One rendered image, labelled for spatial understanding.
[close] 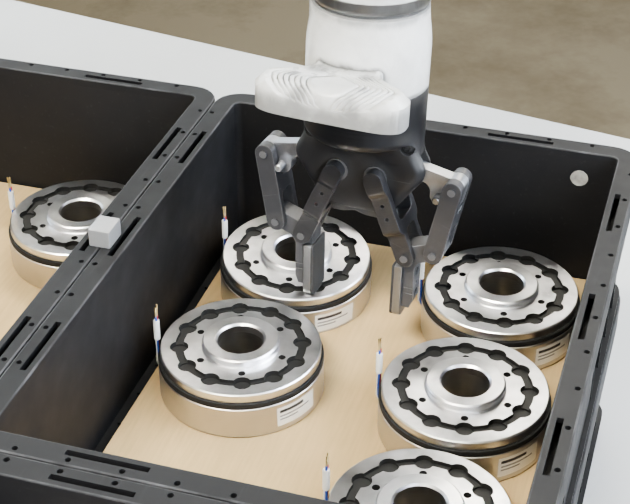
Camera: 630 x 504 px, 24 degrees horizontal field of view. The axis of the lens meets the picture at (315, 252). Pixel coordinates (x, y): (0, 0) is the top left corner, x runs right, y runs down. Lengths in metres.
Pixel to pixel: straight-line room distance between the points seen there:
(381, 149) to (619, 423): 0.35
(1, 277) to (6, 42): 0.68
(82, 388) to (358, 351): 0.20
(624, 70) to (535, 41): 0.23
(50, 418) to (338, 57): 0.26
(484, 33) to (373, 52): 2.52
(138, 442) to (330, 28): 0.27
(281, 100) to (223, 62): 0.80
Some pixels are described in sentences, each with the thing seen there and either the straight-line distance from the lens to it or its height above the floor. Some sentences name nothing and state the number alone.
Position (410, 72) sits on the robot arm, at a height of 1.03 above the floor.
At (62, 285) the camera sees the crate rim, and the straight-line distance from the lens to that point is 0.86.
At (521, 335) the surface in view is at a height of 0.86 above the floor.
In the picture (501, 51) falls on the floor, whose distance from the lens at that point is 3.27.
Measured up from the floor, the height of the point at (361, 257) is 0.86.
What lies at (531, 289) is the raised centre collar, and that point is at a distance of 0.96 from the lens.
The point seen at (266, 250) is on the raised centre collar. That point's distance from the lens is 0.99.
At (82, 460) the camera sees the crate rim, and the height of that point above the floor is 0.93.
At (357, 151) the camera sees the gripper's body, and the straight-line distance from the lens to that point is 0.87.
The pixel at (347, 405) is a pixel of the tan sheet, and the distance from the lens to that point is 0.92.
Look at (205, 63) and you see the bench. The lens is 1.62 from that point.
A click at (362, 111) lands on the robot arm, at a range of 0.81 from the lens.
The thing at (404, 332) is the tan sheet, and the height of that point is 0.83.
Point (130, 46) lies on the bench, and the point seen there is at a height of 0.70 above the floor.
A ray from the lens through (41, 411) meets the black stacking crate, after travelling 0.82.
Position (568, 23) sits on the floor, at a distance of 3.43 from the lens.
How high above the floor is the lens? 1.41
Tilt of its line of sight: 34 degrees down
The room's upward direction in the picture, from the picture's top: straight up
